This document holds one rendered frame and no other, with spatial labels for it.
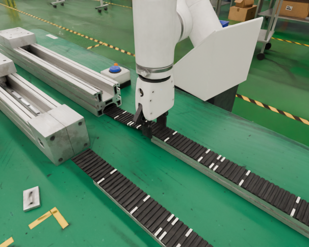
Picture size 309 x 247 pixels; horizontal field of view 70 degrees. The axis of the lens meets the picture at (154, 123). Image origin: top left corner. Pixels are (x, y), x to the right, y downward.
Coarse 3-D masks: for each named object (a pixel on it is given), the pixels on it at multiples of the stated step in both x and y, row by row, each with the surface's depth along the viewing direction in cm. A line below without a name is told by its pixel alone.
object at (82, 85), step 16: (0, 48) 108; (16, 48) 95; (32, 48) 99; (32, 64) 88; (48, 64) 82; (64, 64) 85; (48, 80) 85; (64, 80) 74; (80, 80) 72; (96, 80) 75; (112, 80) 72; (80, 96) 71; (96, 96) 66; (112, 96) 72; (96, 112) 69
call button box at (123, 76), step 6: (102, 72) 83; (108, 72) 82; (114, 72) 82; (120, 72) 82; (126, 72) 83; (114, 78) 79; (120, 78) 82; (126, 78) 84; (120, 84) 83; (126, 84) 85
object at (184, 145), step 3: (186, 141) 56; (189, 141) 57; (192, 141) 56; (180, 144) 56; (183, 144) 55; (186, 144) 55; (189, 144) 56; (177, 147) 55; (180, 147) 55; (183, 147) 55; (186, 147) 55; (180, 150) 54; (183, 150) 54
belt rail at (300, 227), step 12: (156, 144) 60; (180, 156) 55; (204, 168) 51; (216, 180) 50; (228, 180) 48; (240, 192) 47; (264, 204) 44; (276, 216) 43; (288, 216) 41; (300, 228) 41
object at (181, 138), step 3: (180, 135) 58; (183, 135) 58; (177, 138) 57; (180, 138) 57; (183, 138) 57; (186, 138) 57; (174, 141) 56; (177, 141) 56; (180, 141) 56; (183, 141) 57; (171, 144) 55; (174, 144) 56; (177, 144) 55; (174, 147) 55
